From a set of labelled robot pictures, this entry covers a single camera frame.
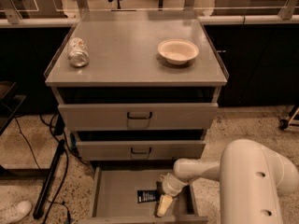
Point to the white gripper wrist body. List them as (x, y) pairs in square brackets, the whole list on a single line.
[(167, 188)]

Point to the black metal floor bar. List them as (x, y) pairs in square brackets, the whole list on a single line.
[(38, 211)]

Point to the white paper bowl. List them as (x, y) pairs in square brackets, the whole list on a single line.
[(178, 51)]

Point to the grey middle drawer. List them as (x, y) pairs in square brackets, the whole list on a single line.
[(139, 150)]

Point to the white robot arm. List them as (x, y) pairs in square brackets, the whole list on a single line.
[(252, 178)]

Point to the grey bottom drawer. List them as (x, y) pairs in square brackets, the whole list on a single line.
[(115, 201)]

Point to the grey top drawer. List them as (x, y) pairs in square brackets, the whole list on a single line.
[(120, 117)]

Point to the dark blue rxbar packet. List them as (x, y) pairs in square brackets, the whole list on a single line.
[(146, 196)]

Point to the silver soda can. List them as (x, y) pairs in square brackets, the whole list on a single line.
[(77, 52)]

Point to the white sneaker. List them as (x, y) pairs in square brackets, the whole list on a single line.
[(15, 212)]

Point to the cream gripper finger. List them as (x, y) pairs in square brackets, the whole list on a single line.
[(164, 204)]

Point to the grey drawer cabinet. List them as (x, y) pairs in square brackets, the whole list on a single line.
[(125, 68)]

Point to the grey drawer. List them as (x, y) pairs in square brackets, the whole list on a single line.
[(120, 117), (115, 201), (139, 150)]

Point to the wheeled cart base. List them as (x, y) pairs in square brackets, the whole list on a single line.
[(291, 120)]

